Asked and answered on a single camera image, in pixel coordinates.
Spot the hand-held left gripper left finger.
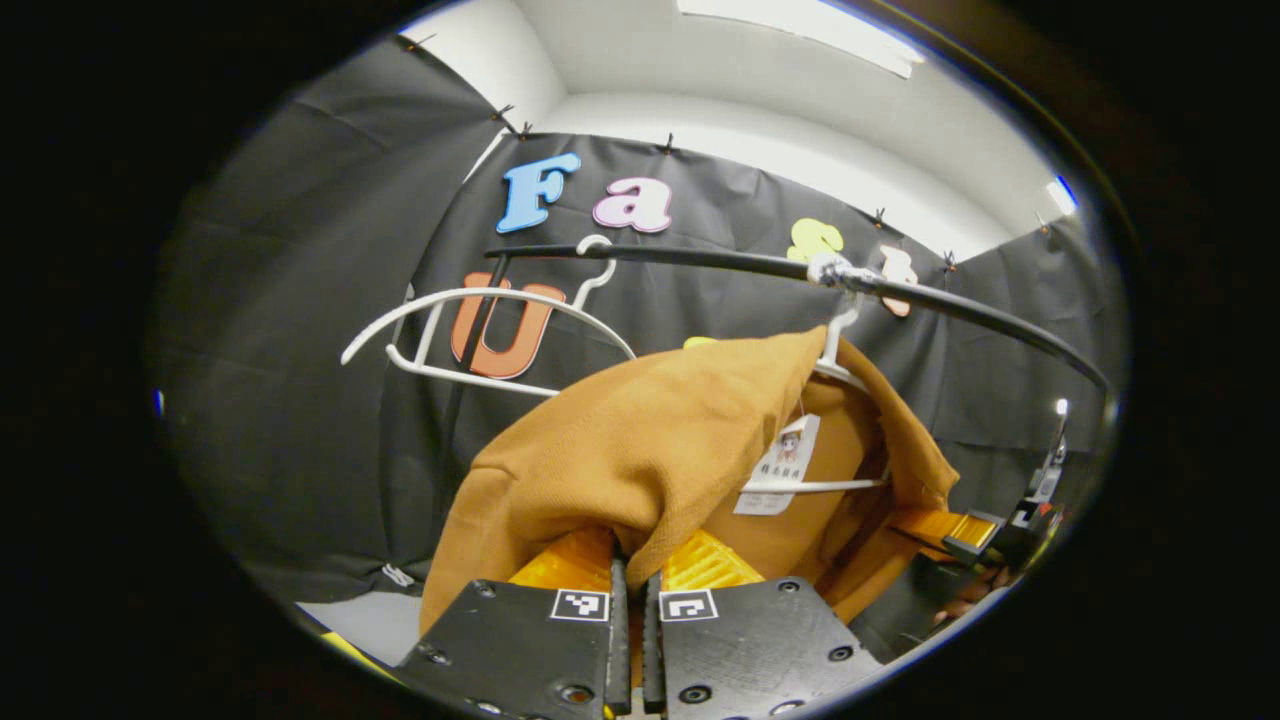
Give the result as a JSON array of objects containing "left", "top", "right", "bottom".
[{"left": 393, "top": 525, "right": 633, "bottom": 720}]

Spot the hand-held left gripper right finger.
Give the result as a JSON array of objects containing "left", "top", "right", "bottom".
[{"left": 642, "top": 528, "right": 888, "bottom": 720}]

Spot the brown shirt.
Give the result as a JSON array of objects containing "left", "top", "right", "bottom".
[{"left": 418, "top": 325, "right": 961, "bottom": 636}]

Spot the white plastic hanger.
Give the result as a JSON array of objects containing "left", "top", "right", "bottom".
[
  {"left": 340, "top": 235, "right": 638, "bottom": 399},
  {"left": 740, "top": 300, "right": 891, "bottom": 496}
]

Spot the black clothes rack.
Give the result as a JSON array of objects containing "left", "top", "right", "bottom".
[{"left": 440, "top": 243, "right": 1113, "bottom": 481}]

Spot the black backdrop cloth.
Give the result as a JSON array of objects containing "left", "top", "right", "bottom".
[{"left": 150, "top": 35, "right": 1126, "bottom": 641}]

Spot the large ceiling light panel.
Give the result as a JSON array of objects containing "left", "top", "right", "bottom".
[{"left": 678, "top": 0, "right": 926, "bottom": 79}]

